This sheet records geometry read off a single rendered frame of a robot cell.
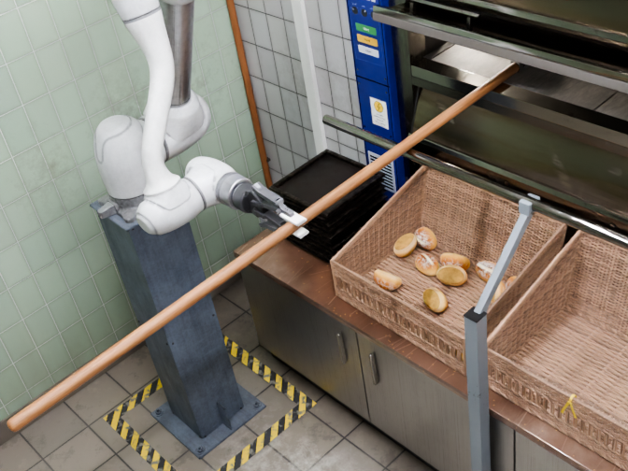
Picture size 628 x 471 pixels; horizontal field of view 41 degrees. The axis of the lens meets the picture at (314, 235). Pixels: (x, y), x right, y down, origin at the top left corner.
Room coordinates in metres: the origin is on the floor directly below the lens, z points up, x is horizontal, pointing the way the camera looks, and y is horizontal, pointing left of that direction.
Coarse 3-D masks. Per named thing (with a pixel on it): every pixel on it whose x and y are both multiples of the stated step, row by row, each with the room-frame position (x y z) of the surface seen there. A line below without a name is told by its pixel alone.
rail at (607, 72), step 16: (400, 16) 2.22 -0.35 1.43; (416, 16) 2.18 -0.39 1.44; (448, 32) 2.09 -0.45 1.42; (464, 32) 2.04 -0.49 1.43; (480, 32) 2.02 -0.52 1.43; (512, 48) 1.92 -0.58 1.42; (528, 48) 1.89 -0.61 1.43; (576, 64) 1.78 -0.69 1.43; (592, 64) 1.74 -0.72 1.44; (624, 80) 1.67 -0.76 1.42
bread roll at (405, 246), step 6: (408, 234) 2.23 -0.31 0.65; (402, 240) 2.21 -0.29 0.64; (408, 240) 2.20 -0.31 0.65; (414, 240) 2.20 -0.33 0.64; (396, 246) 2.19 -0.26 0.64; (402, 246) 2.18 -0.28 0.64; (408, 246) 2.17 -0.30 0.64; (414, 246) 2.18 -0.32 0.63; (396, 252) 2.17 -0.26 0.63; (402, 252) 2.16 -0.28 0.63; (408, 252) 2.17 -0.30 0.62
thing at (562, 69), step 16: (384, 16) 2.27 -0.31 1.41; (432, 16) 2.24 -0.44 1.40; (448, 16) 2.23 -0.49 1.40; (464, 16) 2.22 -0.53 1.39; (416, 32) 2.17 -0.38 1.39; (432, 32) 2.13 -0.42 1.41; (496, 32) 2.07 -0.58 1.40; (512, 32) 2.06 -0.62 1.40; (528, 32) 2.06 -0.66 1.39; (544, 32) 2.05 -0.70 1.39; (480, 48) 2.00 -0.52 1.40; (496, 48) 1.96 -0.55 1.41; (544, 48) 1.93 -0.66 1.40; (560, 48) 1.92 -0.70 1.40; (576, 48) 1.92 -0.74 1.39; (592, 48) 1.91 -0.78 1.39; (608, 48) 1.90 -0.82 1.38; (528, 64) 1.88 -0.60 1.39; (544, 64) 1.84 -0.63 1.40; (560, 64) 1.81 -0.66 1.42; (608, 64) 1.79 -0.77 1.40; (624, 64) 1.78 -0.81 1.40; (592, 80) 1.73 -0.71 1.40; (608, 80) 1.70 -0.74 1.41
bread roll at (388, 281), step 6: (378, 270) 2.07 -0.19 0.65; (378, 276) 2.05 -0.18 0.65; (384, 276) 2.04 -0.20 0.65; (390, 276) 2.03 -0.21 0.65; (378, 282) 2.04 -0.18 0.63; (384, 282) 2.03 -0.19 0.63; (390, 282) 2.02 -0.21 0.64; (396, 282) 2.02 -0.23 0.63; (384, 288) 2.02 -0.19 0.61; (390, 288) 2.01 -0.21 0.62; (396, 288) 2.02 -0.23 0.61
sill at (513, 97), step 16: (416, 64) 2.39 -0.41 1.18; (432, 64) 2.37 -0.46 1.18; (432, 80) 2.33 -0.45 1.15; (448, 80) 2.28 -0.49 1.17; (464, 80) 2.24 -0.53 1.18; (480, 80) 2.22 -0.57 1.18; (496, 96) 2.14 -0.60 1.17; (512, 96) 2.10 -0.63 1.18; (528, 96) 2.08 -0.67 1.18; (544, 96) 2.06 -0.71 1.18; (528, 112) 2.05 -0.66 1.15; (544, 112) 2.01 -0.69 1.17; (560, 112) 1.97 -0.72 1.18; (576, 112) 1.95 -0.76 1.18; (592, 112) 1.94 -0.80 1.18; (576, 128) 1.92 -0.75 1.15; (592, 128) 1.88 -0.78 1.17; (608, 128) 1.85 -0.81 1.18; (624, 128) 1.83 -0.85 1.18; (624, 144) 1.81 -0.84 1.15
